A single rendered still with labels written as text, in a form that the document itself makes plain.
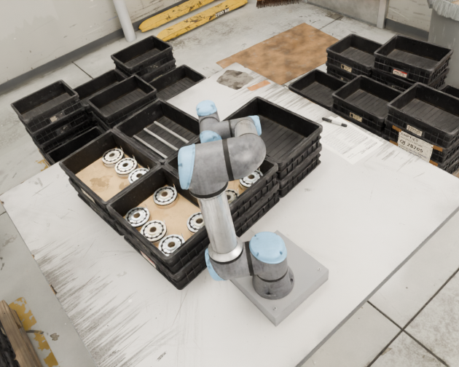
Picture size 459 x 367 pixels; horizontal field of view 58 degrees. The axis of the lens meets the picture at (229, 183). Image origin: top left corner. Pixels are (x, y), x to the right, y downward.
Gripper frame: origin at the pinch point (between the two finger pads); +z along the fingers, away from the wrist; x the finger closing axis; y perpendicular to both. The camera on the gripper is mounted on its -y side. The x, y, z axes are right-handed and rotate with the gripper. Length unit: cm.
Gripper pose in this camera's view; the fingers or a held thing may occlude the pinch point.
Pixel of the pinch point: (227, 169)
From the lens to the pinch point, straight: 179.5
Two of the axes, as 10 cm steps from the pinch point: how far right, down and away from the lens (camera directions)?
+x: -6.9, 6.4, -3.5
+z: 1.9, 6.2, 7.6
